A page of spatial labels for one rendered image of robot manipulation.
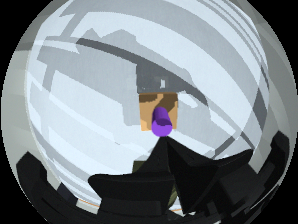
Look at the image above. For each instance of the brown square block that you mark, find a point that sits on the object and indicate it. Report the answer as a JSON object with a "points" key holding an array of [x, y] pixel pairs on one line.
{"points": [[149, 101]]}

